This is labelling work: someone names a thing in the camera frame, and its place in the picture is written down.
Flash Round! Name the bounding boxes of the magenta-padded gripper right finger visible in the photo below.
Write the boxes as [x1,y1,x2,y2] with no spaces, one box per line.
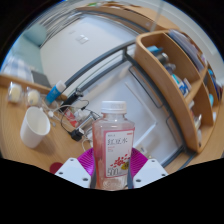
[127,147,169,189]

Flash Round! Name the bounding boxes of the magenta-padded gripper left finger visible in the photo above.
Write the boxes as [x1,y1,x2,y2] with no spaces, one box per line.
[54,147,98,189]

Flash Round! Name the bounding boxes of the clear drink bottle white cap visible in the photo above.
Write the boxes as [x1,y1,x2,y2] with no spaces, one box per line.
[91,100,136,191]

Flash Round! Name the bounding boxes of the black charger block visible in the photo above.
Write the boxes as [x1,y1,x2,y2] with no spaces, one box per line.
[70,128,85,142]

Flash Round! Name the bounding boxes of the white paper cup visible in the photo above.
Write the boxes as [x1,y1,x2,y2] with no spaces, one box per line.
[19,106,52,149]

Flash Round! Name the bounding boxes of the black upright device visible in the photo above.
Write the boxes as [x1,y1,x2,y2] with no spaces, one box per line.
[61,88,84,107]

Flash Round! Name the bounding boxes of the blue bottle white cap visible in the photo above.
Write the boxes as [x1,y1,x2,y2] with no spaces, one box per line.
[44,80,67,105]

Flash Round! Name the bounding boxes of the round white wrapped item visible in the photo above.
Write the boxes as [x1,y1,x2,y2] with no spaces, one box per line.
[26,89,43,107]
[7,83,23,103]

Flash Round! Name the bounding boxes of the wooden shelf unit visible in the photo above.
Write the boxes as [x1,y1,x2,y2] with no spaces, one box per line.
[134,29,224,154]

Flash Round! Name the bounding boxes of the teal bed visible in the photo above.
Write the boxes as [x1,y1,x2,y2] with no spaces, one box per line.
[1,23,48,83]

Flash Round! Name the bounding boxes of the grey metal frame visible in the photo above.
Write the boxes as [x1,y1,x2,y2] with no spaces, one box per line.
[64,39,201,168]

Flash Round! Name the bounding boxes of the white wall switch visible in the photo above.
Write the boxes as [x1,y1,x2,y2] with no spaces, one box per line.
[75,34,89,45]

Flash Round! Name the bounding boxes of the long wooden wall shelf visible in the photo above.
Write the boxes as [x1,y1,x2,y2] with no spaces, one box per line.
[76,3,181,34]

